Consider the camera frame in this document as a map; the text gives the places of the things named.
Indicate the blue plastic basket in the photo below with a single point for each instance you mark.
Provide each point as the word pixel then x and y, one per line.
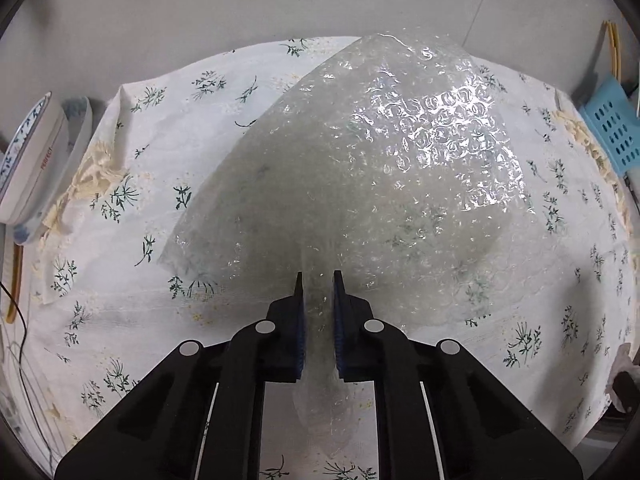
pixel 612 125

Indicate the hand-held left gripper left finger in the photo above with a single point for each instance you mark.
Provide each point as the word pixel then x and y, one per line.
pixel 300 350

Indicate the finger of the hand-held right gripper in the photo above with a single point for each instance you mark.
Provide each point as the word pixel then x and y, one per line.
pixel 629 387

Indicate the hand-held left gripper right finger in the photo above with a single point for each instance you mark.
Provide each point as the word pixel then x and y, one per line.
pixel 339 350

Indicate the wooden chopstick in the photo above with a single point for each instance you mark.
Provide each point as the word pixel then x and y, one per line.
pixel 609 45
pixel 616 45

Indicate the white floral tablecloth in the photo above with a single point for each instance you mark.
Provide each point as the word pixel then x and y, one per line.
pixel 150 160

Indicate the blue patterned bowl on plate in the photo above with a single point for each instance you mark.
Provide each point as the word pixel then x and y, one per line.
pixel 80 130

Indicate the clear bubble wrap sheet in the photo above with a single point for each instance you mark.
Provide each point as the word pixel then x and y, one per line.
pixel 400 160

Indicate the wooden plate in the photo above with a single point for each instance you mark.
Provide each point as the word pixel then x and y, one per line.
pixel 14 285

